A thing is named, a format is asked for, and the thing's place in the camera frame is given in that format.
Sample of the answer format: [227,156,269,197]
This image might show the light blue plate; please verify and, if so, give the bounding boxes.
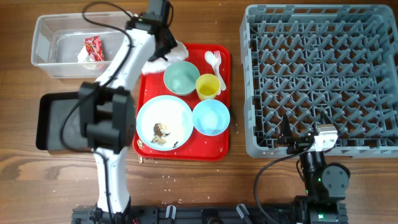
[136,95,193,151]

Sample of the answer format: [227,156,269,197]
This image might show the black plastic bin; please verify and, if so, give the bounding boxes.
[35,92,88,151]

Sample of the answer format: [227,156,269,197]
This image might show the light blue bowl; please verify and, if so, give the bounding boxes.
[193,100,231,136]

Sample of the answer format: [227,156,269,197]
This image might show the red serving tray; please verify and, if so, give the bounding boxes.
[132,43,231,161]

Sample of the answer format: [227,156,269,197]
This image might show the green bowl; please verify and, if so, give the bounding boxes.
[164,61,200,96]

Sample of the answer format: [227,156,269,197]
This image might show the clear plastic bin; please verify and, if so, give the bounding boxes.
[31,13,124,78]

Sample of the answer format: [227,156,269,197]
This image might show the grey dishwasher rack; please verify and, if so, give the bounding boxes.
[239,4,397,158]

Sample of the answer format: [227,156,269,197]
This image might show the yellow cup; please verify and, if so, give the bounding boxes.
[195,73,221,101]

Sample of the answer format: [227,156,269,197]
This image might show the white plastic fork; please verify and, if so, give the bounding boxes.
[214,50,223,95]

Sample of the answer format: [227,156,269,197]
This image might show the white plastic spoon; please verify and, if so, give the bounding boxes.
[205,51,226,91]

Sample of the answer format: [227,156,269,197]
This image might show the white napkin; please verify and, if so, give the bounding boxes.
[141,40,189,75]

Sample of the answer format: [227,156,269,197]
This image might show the red snack wrapper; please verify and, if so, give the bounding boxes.
[85,35,104,62]

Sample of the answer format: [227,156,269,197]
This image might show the black mounting rail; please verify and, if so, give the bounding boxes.
[71,204,348,224]

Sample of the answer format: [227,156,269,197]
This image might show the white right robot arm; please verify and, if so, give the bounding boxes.
[278,113,351,224]

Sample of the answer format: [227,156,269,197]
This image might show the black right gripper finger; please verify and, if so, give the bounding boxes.
[277,114,293,144]
[320,111,333,124]

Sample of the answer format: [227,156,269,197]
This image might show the small white tissue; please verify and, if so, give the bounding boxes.
[77,47,93,63]

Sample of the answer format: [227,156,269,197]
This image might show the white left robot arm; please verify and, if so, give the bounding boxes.
[77,1,177,223]

